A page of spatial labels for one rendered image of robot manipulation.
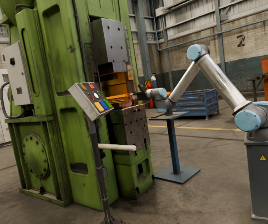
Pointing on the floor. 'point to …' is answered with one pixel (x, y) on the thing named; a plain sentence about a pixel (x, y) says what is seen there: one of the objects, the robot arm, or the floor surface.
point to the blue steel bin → (199, 103)
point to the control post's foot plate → (112, 221)
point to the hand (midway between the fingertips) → (131, 93)
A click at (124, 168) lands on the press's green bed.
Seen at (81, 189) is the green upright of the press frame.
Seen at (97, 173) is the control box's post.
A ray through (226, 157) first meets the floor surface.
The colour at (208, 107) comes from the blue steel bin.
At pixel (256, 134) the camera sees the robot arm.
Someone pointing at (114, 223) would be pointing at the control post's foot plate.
